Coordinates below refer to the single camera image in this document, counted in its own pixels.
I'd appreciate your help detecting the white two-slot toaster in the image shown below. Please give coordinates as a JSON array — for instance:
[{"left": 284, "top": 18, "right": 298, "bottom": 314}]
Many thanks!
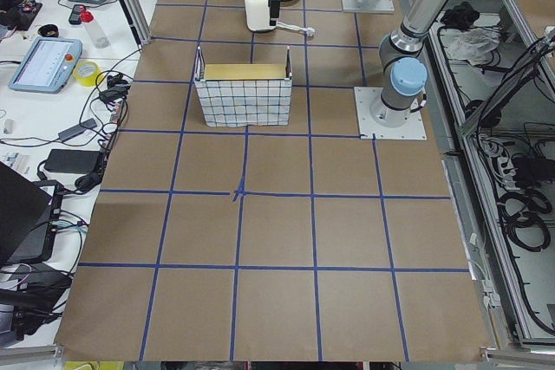
[{"left": 244, "top": 0, "right": 277, "bottom": 32}]

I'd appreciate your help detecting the clear bottle red cap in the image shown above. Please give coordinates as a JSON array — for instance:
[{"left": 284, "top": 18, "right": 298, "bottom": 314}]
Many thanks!
[{"left": 80, "top": 9, "right": 109, "bottom": 49}]

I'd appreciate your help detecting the yellow tape roll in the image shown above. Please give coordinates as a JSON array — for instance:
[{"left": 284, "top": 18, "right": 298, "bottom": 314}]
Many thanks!
[{"left": 73, "top": 61, "right": 103, "bottom": 88}]

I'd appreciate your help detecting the black power adapter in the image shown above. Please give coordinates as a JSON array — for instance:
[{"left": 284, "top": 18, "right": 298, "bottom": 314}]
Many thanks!
[{"left": 44, "top": 149, "right": 101, "bottom": 173}]

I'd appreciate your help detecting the white toaster power cord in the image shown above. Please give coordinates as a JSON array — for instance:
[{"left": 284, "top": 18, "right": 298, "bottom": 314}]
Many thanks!
[{"left": 277, "top": 21, "right": 317, "bottom": 36}]

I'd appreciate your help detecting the wire basket with wood panels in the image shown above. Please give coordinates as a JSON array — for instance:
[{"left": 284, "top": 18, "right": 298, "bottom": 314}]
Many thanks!
[{"left": 193, "top": 48, "right": 293, "bottom": 128}]

